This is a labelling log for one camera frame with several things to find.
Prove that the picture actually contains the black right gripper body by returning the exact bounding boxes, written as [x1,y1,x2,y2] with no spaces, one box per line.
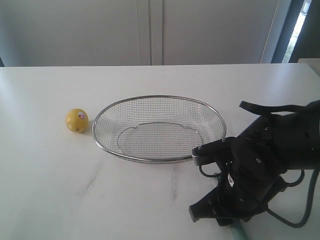
[214,114,288,225]

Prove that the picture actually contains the teal handled peeler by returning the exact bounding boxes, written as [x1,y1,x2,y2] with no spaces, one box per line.
[212,172,248,240]

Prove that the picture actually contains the yellow lemon with sticker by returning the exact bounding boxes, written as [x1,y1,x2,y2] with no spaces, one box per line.
[65,108,89,133]

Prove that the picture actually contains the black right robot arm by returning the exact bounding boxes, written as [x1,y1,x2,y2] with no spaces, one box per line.
[189,101,320,229]

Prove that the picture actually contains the white cabinet doors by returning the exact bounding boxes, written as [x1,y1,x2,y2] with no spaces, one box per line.
[0,0,291,67]

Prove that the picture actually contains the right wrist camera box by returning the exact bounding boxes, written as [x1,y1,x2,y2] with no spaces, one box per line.
[192,137,236,168]

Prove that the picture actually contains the metal wire mesh basket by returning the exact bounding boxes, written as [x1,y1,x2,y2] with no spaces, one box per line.
[92,95,227,165]

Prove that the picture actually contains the dark window frame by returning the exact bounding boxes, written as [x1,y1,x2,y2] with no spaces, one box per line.
[271,0,320,64]

